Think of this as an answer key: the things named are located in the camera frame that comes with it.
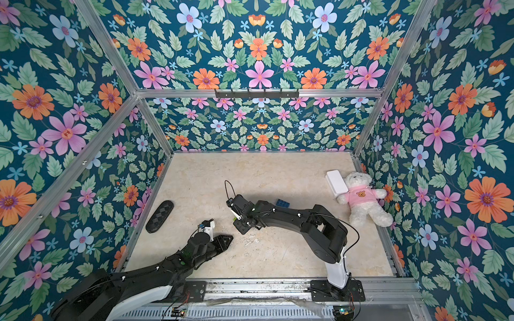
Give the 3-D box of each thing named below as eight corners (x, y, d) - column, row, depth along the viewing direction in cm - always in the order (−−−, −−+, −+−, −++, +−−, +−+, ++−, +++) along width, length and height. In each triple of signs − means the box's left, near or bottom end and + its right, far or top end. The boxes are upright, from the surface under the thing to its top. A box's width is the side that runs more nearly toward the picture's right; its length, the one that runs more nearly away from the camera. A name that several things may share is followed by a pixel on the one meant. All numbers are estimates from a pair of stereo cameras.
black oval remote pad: (146, 231, 91) (142, 228, 88) (167, 203, 101) (164, 199, 98) (156, 234, 90) (152, 231, 87) (176, 205, 100) (173, 202, 97)
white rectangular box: (334, 198, 102) (336, 192, 98) (323, 177, 111) (325, 171, 107) (346, 195, 103) (349, 189, 99) (335, 175, 112) (337, 169, 108)
